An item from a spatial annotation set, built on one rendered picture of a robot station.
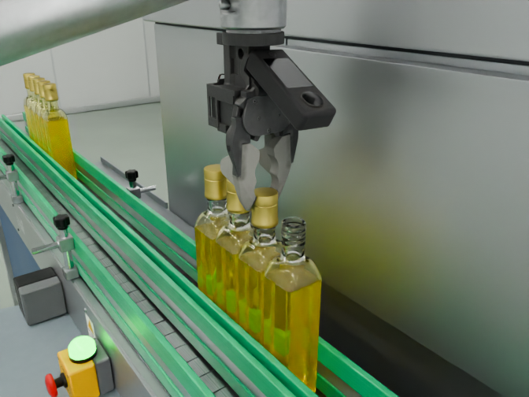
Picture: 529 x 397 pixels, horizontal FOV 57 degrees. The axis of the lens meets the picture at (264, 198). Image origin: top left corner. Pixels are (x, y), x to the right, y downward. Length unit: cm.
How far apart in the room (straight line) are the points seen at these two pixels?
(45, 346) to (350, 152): 72
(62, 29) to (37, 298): 86
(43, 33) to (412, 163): 42
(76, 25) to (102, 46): 632
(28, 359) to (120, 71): 586
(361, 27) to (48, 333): 85
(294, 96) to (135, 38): 631
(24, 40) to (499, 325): 51
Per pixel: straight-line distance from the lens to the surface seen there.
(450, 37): 56
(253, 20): 55
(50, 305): 114
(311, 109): 50
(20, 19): 31
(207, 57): 98
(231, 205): 66
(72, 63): 654
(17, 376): 105
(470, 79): 54
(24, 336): 114
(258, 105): 57
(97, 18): 33
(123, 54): 675
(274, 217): 62
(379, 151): 62
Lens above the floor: 139
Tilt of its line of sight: 23 degrees down
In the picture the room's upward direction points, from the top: straight up
